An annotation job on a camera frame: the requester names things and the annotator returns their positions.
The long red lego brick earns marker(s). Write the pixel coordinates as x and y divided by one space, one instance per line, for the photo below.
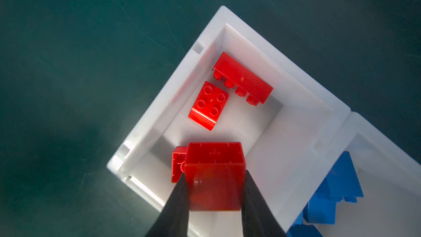
178 163

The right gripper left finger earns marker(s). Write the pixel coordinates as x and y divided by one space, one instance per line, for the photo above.
173 220

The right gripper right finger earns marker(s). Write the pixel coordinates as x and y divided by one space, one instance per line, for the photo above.
257 218

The left white bin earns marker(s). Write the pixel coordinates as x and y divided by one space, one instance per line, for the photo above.
282 139

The middle white bin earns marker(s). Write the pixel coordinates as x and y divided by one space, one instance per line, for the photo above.
390 181

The white bin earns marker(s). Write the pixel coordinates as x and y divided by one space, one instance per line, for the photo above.
282 139
390 181

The blue lego brick top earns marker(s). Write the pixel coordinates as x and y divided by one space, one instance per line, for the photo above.
341 183

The blue lego brick small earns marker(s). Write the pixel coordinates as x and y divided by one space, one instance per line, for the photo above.
299 229

